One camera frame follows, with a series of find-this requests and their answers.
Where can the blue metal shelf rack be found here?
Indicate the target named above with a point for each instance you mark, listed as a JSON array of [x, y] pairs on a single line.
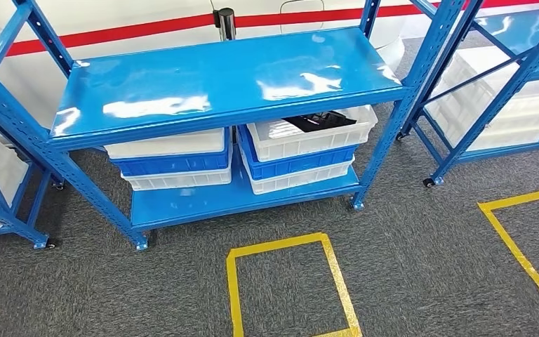
[[0, 218], [204, 74], [530, 28]]

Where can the black plastic parts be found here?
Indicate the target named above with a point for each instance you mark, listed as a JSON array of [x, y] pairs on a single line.
[[316, 122]]

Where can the red barrier belt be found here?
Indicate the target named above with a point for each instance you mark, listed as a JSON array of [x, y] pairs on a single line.
[[111, 31], [297, 18]]

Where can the white car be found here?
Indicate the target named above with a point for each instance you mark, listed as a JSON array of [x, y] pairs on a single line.
[[111, 14]]

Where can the black barrier post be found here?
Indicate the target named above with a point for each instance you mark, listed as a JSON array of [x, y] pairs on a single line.
[[225, 23]]

